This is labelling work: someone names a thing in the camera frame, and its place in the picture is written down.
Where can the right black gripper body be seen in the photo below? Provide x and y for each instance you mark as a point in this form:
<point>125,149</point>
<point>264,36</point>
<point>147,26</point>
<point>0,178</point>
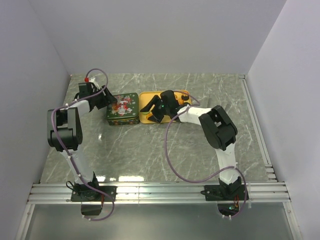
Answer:
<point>161,106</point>

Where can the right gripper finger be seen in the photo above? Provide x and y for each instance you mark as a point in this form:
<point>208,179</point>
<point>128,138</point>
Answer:
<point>154,102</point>
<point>156,115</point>

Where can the yellow serving tray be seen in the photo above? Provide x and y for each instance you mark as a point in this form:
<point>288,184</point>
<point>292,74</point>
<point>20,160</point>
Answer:
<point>146,96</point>

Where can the gold tin lid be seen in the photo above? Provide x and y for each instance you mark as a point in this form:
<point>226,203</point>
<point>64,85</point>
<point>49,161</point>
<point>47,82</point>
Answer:
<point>126,107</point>

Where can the green square cookie tin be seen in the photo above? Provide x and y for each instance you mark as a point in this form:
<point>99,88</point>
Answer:
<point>123,121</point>

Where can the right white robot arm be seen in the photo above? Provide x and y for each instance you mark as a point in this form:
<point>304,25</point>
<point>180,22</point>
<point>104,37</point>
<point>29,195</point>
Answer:
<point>218,128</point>

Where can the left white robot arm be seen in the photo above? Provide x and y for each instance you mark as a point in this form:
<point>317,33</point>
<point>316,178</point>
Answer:
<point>64,133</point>

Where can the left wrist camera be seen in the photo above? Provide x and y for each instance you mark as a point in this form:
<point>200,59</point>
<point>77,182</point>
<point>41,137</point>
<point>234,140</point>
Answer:
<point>93,81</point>

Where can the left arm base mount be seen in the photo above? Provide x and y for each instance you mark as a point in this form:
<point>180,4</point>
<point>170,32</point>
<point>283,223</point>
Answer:
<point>92,201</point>

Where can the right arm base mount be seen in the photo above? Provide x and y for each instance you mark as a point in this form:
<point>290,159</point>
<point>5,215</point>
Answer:
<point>228,201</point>

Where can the aluminium rail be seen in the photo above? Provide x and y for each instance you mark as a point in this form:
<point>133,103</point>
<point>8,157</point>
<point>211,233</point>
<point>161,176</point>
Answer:
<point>158,193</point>

